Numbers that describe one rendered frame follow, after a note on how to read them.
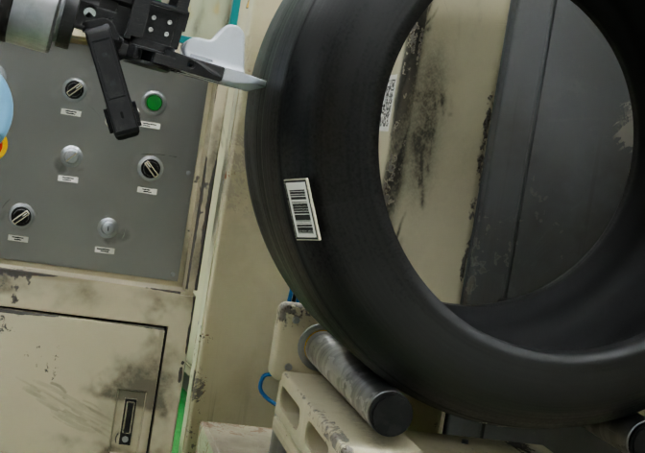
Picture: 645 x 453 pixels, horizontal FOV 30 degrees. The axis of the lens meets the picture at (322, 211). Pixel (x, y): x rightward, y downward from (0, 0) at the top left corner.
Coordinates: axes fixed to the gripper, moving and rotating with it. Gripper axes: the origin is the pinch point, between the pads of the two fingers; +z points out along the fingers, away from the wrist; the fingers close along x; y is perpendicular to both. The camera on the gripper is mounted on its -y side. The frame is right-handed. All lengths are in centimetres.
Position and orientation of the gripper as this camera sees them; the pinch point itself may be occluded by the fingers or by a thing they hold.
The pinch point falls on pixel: (252, 87)
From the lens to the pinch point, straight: 123.7
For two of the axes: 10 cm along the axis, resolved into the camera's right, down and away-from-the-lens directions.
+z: 9.4, 2.5, 2.2
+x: -2.0, -0.9, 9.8
